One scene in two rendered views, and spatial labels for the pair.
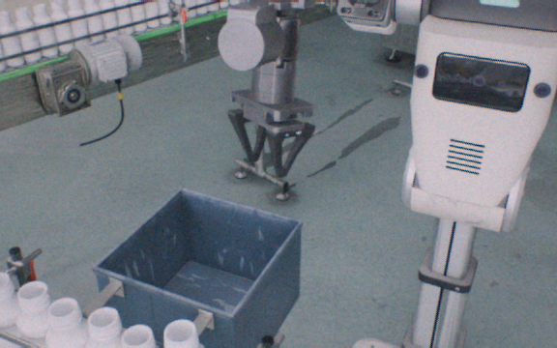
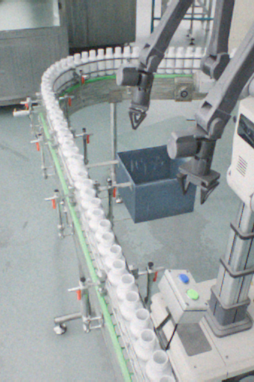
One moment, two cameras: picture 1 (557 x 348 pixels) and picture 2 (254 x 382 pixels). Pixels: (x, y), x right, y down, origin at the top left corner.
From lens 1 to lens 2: 1.03 m
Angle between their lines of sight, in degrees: 39
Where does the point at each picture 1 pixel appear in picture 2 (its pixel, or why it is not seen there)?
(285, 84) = (140, 96)
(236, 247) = not seen: hidden behind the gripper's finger
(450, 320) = (235, 251)
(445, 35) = (243, 105)
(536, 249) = not seen: outside the picture
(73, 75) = (187, 84)
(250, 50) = (119, 79)
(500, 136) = (252, 161)
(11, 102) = (160, 88)
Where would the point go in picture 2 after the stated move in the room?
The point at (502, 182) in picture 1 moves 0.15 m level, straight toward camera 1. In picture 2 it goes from (250, 184) to (214, 192)
